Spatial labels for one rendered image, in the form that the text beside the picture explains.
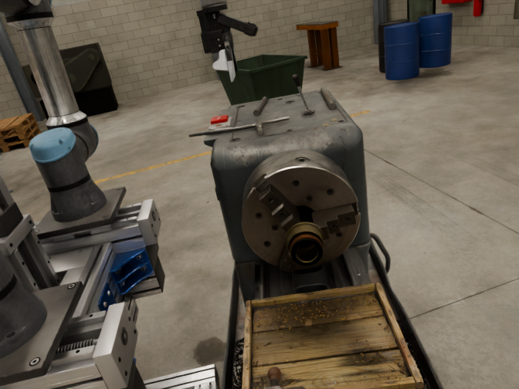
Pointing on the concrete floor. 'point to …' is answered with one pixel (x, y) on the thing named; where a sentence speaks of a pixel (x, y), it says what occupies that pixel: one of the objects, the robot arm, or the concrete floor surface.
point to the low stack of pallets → (18, 131)
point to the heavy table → (322, 28)
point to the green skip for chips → (263, 78)
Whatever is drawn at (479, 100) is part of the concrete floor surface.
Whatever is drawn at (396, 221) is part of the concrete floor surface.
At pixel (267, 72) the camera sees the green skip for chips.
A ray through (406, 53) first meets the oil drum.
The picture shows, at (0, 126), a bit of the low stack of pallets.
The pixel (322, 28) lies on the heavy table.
